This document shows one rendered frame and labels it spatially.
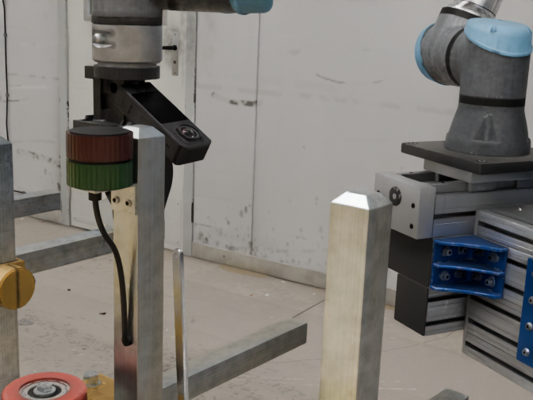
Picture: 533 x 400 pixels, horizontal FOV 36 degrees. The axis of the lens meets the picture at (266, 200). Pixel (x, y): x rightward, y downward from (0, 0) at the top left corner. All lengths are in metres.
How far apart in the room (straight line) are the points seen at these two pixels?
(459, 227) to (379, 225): 0.83
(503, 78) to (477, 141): 0.11
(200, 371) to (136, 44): 0.38
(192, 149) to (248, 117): 3.10
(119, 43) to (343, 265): 0.37
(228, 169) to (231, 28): 0.68
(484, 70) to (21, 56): 3.82
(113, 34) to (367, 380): 0.44
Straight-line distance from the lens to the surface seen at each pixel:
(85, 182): 0.73
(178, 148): 0.82
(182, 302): 0.88
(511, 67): 1.47
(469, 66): 1.48
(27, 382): 0.85
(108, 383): 0.92
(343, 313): 0.63
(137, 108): 0.86
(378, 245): 0.62
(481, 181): 1.45
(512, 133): 1.48
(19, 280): 0.98
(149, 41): 0.87
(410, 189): 1.39
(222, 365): 0.99
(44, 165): 4.94
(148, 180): 0.77
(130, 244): 0.78
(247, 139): 3.94
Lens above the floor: 1.27
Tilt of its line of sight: 13 degrees down
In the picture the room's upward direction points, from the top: 2 degrees clockwise
